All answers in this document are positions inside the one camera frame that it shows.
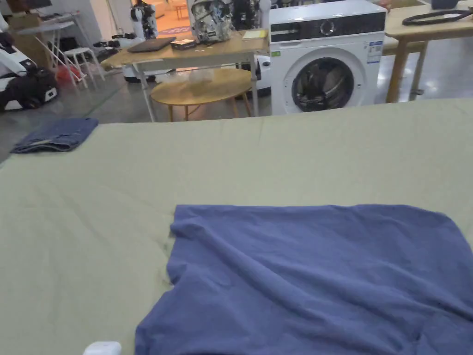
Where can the blue shirt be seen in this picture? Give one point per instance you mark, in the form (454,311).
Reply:
(303,281)

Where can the folded blue jeans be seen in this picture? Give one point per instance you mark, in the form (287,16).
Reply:
(59,135)

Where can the bed with pale green sheet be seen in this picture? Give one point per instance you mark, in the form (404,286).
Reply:
(92,222)

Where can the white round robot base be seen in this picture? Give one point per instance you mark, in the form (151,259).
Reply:
(263,72)

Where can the white and black robot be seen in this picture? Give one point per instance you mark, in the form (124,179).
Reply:
(18,70)

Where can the white washing machine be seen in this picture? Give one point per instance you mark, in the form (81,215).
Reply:
(325,59)

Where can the white humanoid robot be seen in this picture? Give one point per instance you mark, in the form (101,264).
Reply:
(142,18)

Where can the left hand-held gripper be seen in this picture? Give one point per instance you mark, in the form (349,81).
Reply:
(102,348)

